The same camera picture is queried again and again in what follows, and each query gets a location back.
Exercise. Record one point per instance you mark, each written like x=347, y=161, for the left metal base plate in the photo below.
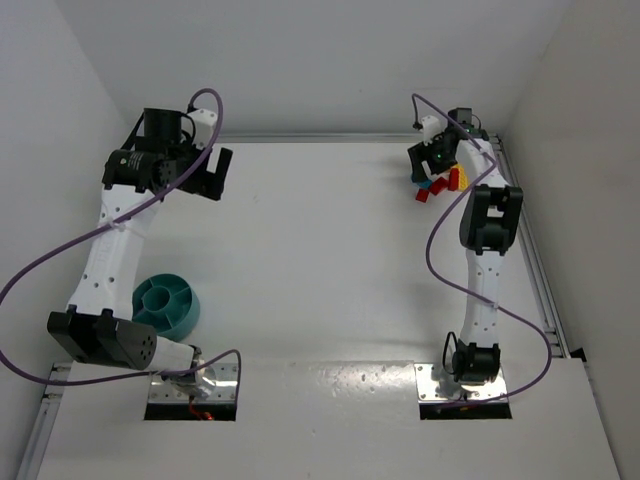
x=216, y=384

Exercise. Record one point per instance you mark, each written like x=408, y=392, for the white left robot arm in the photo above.
x=168, y=150

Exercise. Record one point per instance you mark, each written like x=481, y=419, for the blue lego brick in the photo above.
x=421, y=181

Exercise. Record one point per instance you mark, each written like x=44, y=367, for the red square lego brick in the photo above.
x=423, y=195

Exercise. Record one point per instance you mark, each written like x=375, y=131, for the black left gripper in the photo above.
x=206, y=176

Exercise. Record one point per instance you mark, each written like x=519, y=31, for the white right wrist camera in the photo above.
x=431, y=127

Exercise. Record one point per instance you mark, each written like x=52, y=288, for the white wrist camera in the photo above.
x=431, y=127
x=205, y=122

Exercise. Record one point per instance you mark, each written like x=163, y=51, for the teal divided round container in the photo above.
x=168, y=304

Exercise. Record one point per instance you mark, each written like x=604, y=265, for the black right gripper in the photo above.
x=426, y=163

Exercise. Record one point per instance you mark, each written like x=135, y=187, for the red small lego brick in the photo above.
x=438, y=186

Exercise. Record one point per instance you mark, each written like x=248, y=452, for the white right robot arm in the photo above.
x=487, y=230

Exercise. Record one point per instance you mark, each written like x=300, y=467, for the red long lego brick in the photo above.
x=454, y=179

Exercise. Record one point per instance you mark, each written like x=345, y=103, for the yellow long lego brick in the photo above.
x=463, y=181

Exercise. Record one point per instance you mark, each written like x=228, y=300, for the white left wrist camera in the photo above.
x=205, y=122

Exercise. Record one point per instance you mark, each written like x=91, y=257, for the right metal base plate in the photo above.
x=434, y=386

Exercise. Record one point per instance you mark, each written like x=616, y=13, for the metal base plate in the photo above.
x=216, y=384
x=434, y=386

